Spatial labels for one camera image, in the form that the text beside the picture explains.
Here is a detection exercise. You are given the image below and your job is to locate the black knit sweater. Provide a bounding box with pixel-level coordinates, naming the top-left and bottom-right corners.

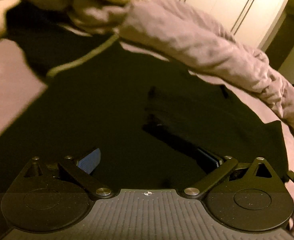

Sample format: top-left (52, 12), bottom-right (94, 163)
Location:
top-left (0, 0), bottom-right (289, 193)

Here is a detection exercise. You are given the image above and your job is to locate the white wardrobe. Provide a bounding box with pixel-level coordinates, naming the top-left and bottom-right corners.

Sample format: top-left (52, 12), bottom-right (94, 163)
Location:
top-left (139, 0), bottom-right (294, 52)

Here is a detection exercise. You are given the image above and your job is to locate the purple bed sheet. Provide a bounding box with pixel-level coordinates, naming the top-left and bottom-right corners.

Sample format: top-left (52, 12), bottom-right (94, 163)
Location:
top-left (0, 22), bottom-right (294, 208)

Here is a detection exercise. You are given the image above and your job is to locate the purple duvet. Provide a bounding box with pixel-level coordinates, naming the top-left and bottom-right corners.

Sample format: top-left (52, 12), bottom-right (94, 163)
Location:
top-left (26, 0), bottom-right (294, 130)

